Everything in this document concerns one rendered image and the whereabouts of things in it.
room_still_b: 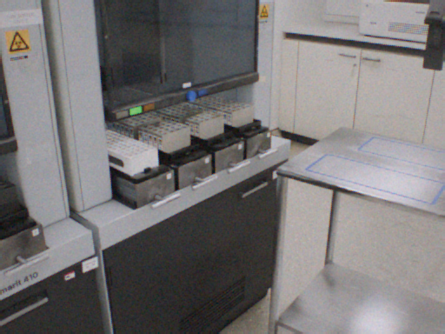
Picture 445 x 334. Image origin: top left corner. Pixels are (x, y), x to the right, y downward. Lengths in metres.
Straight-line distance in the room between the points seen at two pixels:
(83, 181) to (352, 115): 2.54
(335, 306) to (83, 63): 1.11
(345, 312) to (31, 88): 1.18
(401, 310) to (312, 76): 2.26
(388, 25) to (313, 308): 2.14
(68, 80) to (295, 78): 2.70
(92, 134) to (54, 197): 0.18
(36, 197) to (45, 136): 0.15
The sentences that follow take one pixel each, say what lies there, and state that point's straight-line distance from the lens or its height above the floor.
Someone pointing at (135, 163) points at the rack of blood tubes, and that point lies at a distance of 1.26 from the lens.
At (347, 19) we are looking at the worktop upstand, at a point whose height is 0.94.
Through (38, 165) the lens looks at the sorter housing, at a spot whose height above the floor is 0.90.
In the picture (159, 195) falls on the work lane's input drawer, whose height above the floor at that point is 0.75.
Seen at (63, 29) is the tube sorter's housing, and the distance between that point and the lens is 1.14.
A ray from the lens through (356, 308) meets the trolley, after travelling 1.68.
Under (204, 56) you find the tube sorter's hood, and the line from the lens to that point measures 1.42.
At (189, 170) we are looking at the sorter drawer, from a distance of 1.36.
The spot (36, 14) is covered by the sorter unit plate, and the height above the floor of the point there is 1.24.
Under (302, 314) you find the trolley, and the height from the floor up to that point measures 0.28.
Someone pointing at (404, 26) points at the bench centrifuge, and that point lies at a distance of 3.26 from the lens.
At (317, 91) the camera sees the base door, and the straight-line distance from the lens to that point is 3.60.
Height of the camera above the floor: 1.33
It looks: 24 degrees down
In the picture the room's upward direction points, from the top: straight up
